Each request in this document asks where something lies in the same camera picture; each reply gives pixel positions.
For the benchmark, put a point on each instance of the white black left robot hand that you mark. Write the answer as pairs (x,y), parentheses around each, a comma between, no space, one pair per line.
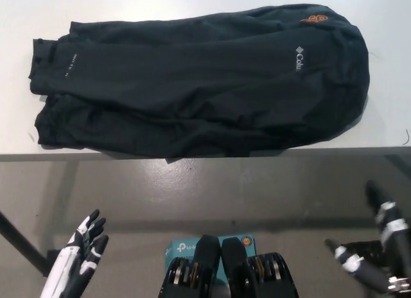
(69,266)

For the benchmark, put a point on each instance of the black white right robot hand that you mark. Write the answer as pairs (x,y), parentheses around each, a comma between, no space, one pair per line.
(395,246)

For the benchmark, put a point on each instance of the black Columbia jacket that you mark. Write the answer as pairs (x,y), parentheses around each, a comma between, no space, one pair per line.
(192,86)

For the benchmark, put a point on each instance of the black metal table leg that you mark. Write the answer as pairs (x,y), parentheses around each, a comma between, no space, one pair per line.
(22,243)

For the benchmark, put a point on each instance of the teal tp-link cardboard box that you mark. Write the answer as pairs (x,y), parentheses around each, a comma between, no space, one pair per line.
(183,248)

